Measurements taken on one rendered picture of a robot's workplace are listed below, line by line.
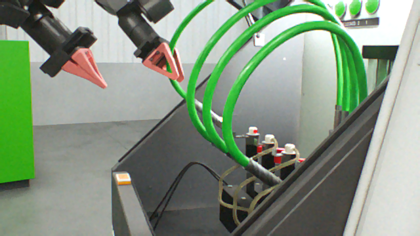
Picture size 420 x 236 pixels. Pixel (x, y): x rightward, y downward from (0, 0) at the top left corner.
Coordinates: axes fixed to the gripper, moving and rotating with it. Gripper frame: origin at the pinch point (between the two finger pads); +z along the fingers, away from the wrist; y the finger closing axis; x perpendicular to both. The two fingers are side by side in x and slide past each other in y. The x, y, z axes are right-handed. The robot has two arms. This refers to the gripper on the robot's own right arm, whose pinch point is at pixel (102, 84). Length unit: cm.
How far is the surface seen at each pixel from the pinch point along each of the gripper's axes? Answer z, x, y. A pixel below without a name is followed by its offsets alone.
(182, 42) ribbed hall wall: -19, 704, -6
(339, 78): 33.1, 13.7, 33.6
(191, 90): 11.8, -4.0, 11.0
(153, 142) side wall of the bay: 16.7, 34.1, -9.6
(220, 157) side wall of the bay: 33, 39, -1
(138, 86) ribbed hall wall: -18, 666, -111
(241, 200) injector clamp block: 34.5, 3.0, 2.1
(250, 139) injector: 27.9, 7.3, 11.4
